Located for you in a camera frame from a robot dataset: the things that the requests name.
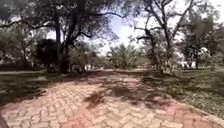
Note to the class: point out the green palm-like bush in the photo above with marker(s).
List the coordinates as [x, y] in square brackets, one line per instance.
[123, 57]

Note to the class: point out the red brick path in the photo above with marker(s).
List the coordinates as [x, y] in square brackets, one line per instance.
[100, 111]

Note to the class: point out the large dark-trunk tree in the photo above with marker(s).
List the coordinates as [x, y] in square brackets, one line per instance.
[62, 50]

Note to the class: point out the bare-branched tree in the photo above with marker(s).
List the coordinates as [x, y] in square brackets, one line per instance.
[166, 43]

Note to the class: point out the dark round bush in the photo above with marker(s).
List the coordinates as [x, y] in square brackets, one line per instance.
[46, 53]

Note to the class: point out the grass ground with leaves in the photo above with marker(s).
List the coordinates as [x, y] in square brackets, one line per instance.
[23, 85]
[200, 90]

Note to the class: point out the leafy green tree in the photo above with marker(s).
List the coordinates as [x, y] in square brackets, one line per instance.
[203, 40]

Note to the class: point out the pale kerb edge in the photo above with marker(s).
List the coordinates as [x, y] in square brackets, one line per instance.
[200, 112]

